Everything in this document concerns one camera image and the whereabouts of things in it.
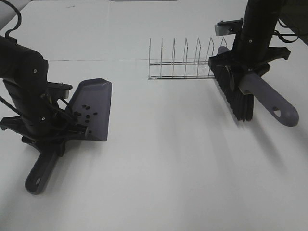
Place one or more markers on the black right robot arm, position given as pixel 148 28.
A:
pixel 259 22

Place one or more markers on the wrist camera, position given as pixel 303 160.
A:
pixel 223 28
pixel 59 90

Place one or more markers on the chrome wire dish rack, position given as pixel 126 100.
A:
pixel 189 62

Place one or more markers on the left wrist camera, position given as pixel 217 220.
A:
pixel 59 90

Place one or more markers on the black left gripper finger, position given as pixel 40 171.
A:
pixel 58 146
pixel 82 133

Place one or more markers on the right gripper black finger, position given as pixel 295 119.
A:
pixel 221 60
pixel 259 68

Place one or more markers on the pile of coffee beans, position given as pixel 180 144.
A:
pixel 85 113

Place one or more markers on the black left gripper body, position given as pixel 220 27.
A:
pixel 39 125

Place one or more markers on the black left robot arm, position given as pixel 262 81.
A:
pixel 24 74

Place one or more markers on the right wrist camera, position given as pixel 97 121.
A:
pixel 223 28

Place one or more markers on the purple plastic dustpan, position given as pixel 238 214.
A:
pixel 90 104

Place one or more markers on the purple hand brush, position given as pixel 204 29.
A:
pixel 240 90

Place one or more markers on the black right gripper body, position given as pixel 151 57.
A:
pixel 245 58

